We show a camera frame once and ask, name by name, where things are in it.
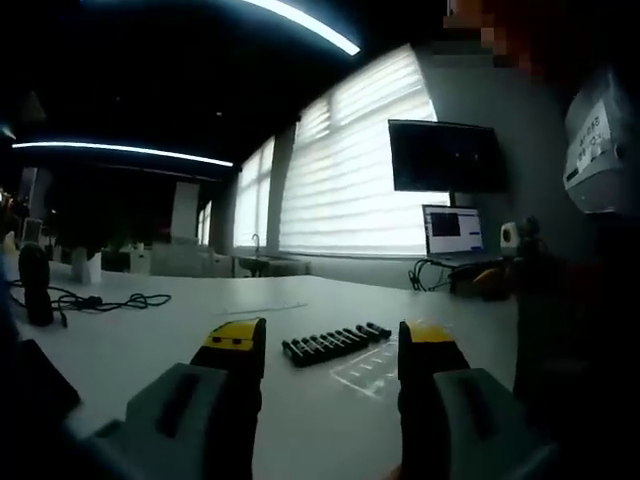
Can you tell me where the large white window blind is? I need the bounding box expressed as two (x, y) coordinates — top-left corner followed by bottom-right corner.
(278, 43), (442, 257)

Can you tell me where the dark flat object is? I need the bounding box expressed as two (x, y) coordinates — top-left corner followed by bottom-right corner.
(0, 338), (82, 436)

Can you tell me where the black cylindrical handle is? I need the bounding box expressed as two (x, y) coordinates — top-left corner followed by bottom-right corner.
(18, 241), (55, 327)

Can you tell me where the black table cable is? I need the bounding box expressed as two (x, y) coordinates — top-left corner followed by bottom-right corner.
(8, 280), (173, 330)

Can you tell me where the row of dark medicine bottles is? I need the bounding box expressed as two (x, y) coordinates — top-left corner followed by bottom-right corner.
(281, 321), (394, 369)

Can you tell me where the white plant pot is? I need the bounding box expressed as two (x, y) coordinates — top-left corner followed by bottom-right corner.
(70, 248), (103, 286)

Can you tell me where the black wall monitor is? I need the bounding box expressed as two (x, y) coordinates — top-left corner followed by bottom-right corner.
(388, 119), (510, 196)

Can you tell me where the white chest-worn device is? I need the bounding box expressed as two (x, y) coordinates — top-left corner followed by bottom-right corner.
(563, 67), (640, 216)

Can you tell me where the clear plastic box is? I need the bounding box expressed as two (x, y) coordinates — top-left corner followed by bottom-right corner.
(329, 344), (401, 400)

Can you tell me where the black cable bundle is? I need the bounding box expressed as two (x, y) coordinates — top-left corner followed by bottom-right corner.
(408, 257), (455, 294)

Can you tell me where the narrow white window blind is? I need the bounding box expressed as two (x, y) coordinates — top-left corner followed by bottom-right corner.
(232, 136), (277, 249)

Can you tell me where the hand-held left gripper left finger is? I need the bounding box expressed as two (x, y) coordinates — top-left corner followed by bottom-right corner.
(89, 317), (269, 480)

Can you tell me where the ceiling light strip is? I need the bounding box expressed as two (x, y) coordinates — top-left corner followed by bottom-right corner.
(238, 0), (362, 57)
(11, 141), (234, 168)

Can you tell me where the white standing panel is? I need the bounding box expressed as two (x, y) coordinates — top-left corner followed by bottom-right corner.
(171, 181), (202, 242)

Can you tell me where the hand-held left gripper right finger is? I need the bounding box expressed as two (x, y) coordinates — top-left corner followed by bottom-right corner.
(397, 319), (559, 480)

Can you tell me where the open laptop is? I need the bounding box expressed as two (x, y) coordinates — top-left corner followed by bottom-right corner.
(421, 203), (504, 267)

